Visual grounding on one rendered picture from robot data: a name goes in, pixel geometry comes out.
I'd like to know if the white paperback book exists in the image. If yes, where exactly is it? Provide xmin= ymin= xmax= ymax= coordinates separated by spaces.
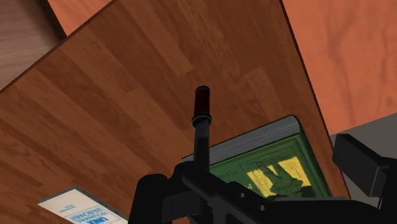
xmin=37 ymin=185 xmax=130 ymax=224

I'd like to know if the green hardcover book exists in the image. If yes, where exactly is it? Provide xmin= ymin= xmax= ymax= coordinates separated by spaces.
xmin=181 ymin=115 xmax=333 ymax=200

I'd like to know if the dark red black marker pen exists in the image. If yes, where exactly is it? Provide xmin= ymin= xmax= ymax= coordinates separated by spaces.
xmin=191 ymin=85 xmax=213 ymax=173

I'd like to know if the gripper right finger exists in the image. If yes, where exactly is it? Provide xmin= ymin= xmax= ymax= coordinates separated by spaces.
xmin=275 ymin=133 xmax=397 ymax=224

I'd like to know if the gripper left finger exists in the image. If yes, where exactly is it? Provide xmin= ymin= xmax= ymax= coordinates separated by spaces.
xmin=128 ymin=161 xmax=280 ymax=224

